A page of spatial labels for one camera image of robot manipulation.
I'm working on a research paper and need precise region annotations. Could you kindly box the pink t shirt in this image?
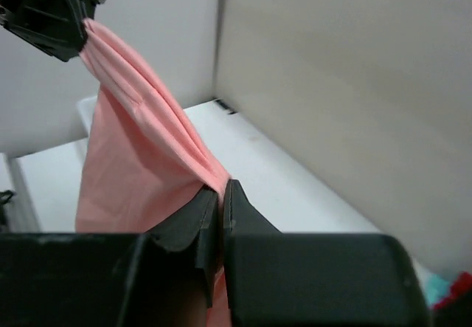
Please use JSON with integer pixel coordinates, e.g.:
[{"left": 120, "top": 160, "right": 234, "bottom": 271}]
[{"left": 75, "top": 18, "right": 231, "bottom": 326}]

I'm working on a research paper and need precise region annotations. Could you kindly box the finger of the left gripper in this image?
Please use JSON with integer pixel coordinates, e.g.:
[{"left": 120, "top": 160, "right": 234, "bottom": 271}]
[
  {"left": 73, "top": 0, "right": 97, "bottom": 41},
  {"left": 1, "top": 7, "right": 87, "bottom": 61}
]

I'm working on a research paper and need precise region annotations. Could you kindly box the teal folded t shirt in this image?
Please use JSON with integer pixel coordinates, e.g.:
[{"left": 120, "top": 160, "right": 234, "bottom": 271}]
[{"left": 423, "top": 274, "right": 453, "bottom": 308}]

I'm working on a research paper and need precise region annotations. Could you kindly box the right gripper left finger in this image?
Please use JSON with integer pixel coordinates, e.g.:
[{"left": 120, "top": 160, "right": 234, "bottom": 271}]
[{"left": 122, "top": 188, "right": 218, "bottom": 326}]

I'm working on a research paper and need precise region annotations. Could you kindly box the red folded t shirt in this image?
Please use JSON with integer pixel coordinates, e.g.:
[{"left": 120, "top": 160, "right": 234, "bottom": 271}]
[{"left": 432, "top": 272, "right": 471, "bottom": 310}]

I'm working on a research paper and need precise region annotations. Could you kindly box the black folded t shirt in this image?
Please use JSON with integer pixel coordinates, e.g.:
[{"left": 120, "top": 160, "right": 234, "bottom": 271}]
[{"left": 432, "top": 295, "right": 471, "bottom": 327}]

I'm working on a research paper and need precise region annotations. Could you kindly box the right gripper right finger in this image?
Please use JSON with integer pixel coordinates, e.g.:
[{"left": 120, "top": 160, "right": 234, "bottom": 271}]
[{"left": 223, "top": 180, "right": 431, "bottom": 326}]

